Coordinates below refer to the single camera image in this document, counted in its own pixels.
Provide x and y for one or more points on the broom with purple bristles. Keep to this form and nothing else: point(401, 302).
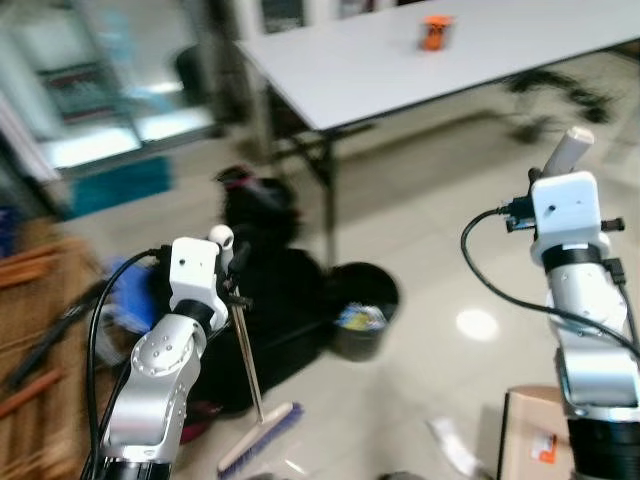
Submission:
point(250, 370)

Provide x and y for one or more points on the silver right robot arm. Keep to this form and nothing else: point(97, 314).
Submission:
point(595, 330)

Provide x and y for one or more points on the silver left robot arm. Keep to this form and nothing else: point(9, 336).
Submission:
point(160, 365)

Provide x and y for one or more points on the blue floor mat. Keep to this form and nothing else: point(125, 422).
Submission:
point(120, 185)

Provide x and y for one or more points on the large black bag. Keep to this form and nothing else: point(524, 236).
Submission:
point(275, 300)

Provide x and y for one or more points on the blue cloth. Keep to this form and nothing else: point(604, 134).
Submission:
point(135, 295)

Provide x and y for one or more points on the black round waste bin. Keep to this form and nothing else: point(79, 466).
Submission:
point(365, 305)

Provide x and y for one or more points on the brown wooden furniture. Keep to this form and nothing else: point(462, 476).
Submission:
point(45, 340)

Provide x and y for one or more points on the white folding table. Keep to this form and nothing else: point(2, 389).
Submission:
point(400, 70)

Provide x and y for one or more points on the small orange object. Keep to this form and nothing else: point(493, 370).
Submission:
point(437, 33)

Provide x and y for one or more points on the black chair base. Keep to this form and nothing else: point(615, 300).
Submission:
point(560, 95)

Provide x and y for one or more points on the brown cardboard box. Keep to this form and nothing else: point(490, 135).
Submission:
point(530, 430)

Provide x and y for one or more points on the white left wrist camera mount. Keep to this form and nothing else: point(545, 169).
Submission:
point(193, 270)

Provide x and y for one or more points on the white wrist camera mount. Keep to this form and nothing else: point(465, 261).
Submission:
point(193, 270)
point(565, 212)

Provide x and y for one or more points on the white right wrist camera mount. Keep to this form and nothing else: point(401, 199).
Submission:
point(565, 212)

